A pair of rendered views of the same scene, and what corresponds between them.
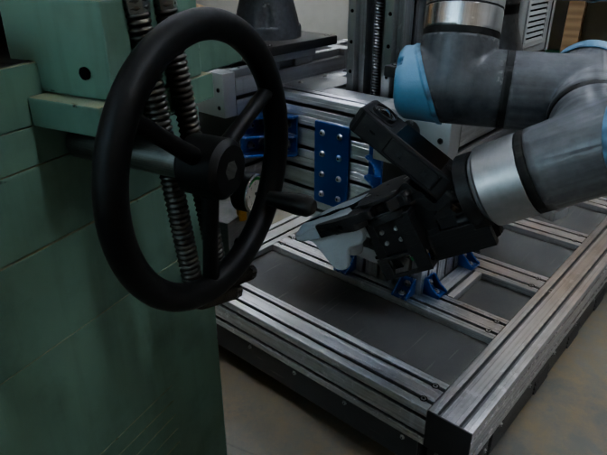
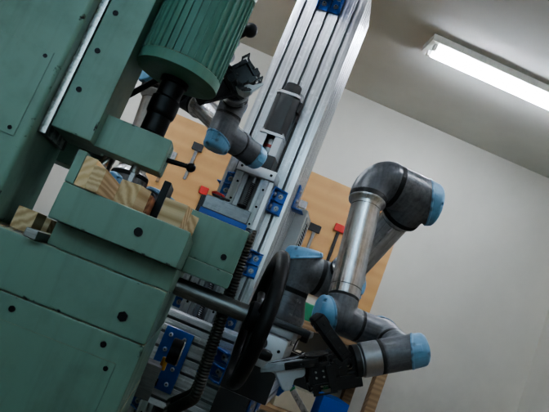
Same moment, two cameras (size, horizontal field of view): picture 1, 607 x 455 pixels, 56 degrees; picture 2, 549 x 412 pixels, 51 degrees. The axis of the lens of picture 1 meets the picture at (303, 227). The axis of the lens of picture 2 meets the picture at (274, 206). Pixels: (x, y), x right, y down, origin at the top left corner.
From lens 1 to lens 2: 0.89 m
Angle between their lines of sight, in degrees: 47
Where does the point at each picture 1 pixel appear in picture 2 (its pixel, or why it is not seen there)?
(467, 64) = (351, 309)
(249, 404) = not seen: outside the picture
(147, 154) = (230, 303)
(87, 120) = (222, 278)
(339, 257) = (287, 383)
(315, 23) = not seen: hidden behind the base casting
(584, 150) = (404, 349)
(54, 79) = (200, 253)
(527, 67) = (371, 317)
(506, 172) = (377, 352)
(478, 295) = not seen: outside the picture
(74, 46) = (223, 244)
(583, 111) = (401, 336)
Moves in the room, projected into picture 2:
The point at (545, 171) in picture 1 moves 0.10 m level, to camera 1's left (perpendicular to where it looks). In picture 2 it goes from (390, 355) to (358, 341)
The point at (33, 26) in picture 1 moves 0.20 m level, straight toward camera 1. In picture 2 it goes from (203, 227) to (285, 254)
